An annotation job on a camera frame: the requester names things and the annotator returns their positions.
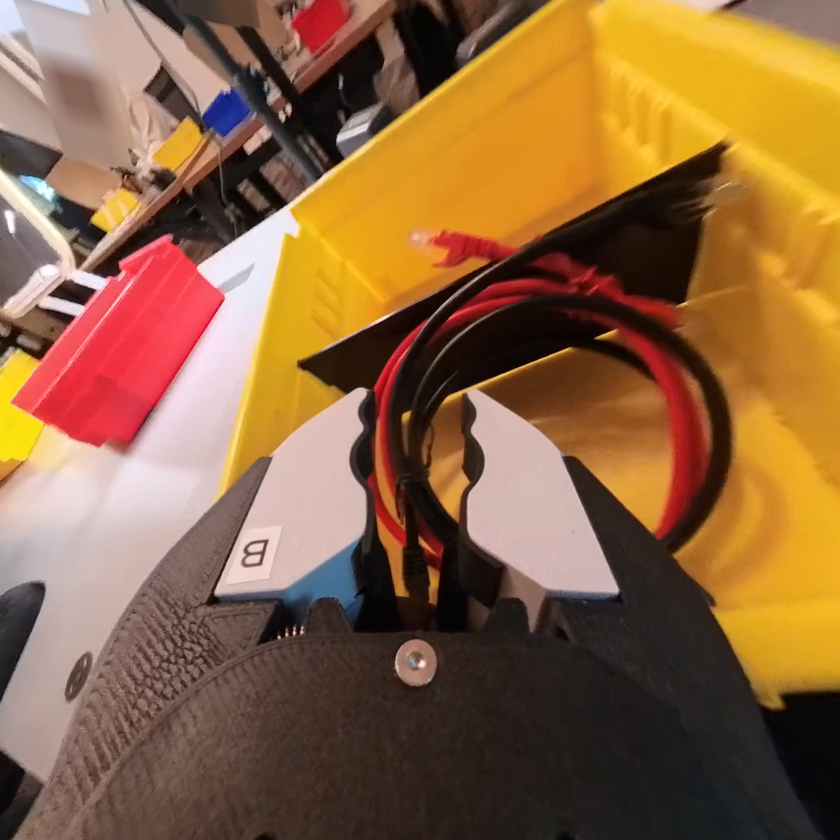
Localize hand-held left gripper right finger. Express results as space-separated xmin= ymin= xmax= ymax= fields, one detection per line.
xmin=459 ymin=390 xmax=623 ymax=632

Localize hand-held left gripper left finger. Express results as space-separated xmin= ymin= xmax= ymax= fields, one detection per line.
xmin=213 ymin=387 xmax=378 ymax=623

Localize black cable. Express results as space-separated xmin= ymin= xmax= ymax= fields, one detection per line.
xmin=386 ymin=233 xmax=734 ymax=601

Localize yellow plastic bin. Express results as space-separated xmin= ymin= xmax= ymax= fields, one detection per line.
xmin=0 ymin=350 xmax=46 ymax=483
xmin=218 ymin=0 xmax=840 ymax=711
xmin=91 ymin=188 xmax=142 ymax=232
xmin=153 ymin=117 xmax=210 ymax=173

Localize red plastic bin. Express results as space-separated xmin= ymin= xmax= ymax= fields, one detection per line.
xmin=12 ymin=235 xmax=226 ymax=448
xmin=290 ymin=0 xmax=353 ymax=55

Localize black bin divider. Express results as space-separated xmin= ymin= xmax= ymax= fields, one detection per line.
xmin=298 ymin=141 xmax=731 ymax=395

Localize light stand pole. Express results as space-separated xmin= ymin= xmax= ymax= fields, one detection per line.
xmin=187 ymin=16 xmax=324 ymax=185

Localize cardboard box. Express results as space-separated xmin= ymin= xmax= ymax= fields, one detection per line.
xmin=45 ymin=157 xmax=129 ymax=211

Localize blue plastic bin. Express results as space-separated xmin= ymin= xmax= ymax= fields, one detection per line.
xmin=202 ymin=90 xmax=255 ymax=137

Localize wooden desk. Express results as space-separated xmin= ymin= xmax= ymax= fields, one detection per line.
xmin=79 ymin=0 xmax=398 ymax=273

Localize red ethernet cable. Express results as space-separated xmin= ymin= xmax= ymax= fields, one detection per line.
xmin=371 ymin=228 xmax=715 ymax=572

